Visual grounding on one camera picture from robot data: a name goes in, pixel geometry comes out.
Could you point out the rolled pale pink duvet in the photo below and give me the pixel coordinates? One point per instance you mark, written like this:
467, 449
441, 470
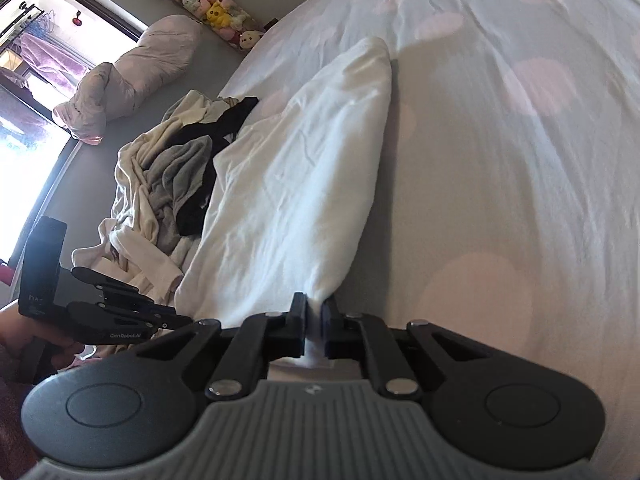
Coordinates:
150, 55

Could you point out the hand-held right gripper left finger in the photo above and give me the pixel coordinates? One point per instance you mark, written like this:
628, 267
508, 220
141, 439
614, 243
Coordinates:
299, 327

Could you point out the off-white garment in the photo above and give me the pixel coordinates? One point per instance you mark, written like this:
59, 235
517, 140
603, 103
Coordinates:
145, 260

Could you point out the bed with pink dotted sheet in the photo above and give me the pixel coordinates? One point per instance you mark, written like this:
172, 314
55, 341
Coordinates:
500, 160

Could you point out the grey ribbed sweater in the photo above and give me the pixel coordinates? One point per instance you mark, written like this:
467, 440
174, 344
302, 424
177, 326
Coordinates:
175, 170

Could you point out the black garment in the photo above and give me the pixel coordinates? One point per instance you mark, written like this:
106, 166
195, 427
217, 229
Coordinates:
225, 120

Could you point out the beige garment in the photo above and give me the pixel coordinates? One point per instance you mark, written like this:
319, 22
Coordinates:
192, 105

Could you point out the dark pink cloth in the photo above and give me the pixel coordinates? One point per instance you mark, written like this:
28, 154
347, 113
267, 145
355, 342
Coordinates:
5, 272

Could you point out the small red ornament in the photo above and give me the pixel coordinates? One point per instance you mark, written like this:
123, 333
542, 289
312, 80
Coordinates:
77, 19

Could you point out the person's left hand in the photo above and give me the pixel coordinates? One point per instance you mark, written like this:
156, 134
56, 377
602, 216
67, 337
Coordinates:
10, 332

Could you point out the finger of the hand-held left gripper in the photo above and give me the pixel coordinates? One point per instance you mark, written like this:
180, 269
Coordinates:
110, 285
120, 327

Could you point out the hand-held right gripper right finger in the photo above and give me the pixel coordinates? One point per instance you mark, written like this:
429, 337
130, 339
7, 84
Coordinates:
327, 330

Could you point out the window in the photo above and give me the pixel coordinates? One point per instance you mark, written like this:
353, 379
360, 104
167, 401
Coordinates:
30, 125

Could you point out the purple hanging garment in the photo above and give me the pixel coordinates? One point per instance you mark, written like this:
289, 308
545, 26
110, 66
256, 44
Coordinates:
55, 55

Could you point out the cream garment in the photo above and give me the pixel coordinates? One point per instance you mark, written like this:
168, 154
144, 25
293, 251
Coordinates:
135, 155

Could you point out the clear tube of plush toys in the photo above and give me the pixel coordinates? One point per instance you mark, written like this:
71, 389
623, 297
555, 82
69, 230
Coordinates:
215, 10

